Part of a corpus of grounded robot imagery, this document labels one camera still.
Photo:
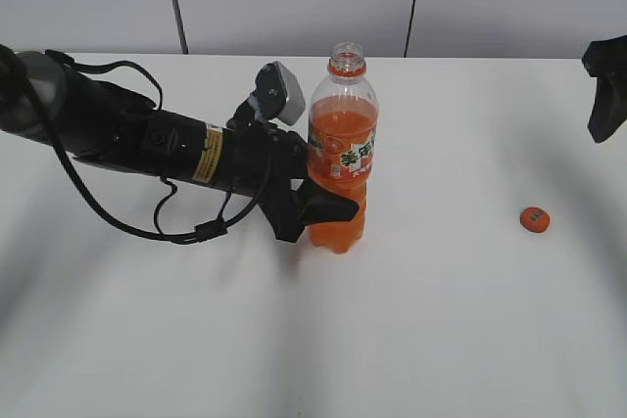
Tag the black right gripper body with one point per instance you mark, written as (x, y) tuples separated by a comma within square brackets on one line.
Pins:
[(606, 58)]

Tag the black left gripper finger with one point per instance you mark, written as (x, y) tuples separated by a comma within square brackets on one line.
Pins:
[(314, 205)]

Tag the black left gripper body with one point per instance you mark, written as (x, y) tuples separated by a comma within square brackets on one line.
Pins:
[(259, 160)]

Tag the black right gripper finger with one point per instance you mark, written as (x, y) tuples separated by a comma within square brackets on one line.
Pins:
[(609, 109)]

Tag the orange soda plastic bottle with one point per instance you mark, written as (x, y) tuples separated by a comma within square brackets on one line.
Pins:
[(341, 138)]

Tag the orange bottle cap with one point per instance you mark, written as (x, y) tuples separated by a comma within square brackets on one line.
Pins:
[(535, 219)]

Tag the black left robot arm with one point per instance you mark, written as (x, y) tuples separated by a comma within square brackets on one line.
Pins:
[(50, 98)]

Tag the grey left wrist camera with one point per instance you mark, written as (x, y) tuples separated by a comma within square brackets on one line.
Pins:
[(278, 95)]

